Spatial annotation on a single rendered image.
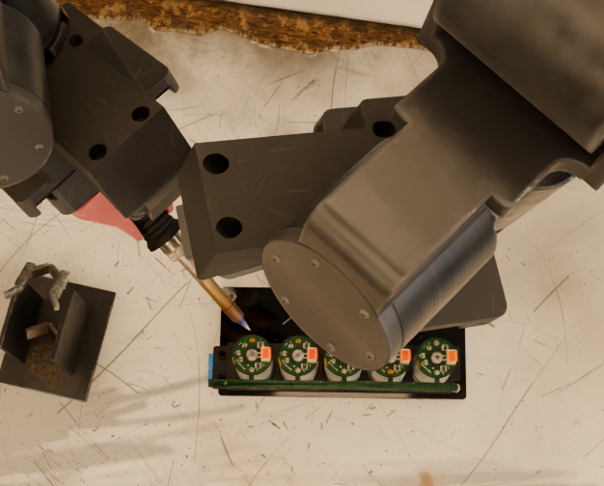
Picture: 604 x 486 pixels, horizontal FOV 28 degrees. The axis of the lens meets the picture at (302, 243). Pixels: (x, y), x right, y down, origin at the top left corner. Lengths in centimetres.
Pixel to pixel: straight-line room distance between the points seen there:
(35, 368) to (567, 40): 53
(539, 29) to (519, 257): 47
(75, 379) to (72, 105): 29
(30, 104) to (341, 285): 17
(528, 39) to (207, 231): 14
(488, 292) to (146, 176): 16
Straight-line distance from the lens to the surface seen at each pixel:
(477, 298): 52
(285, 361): 74
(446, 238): 38
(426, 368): 74
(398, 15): 88
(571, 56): 37
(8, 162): 52
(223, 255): 44
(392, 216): 37
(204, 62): 86
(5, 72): 50
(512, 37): 37
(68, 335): 77
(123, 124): 53
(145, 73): 63
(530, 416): 81
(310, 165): 46
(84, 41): 58
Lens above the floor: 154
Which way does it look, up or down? 75 degrees down
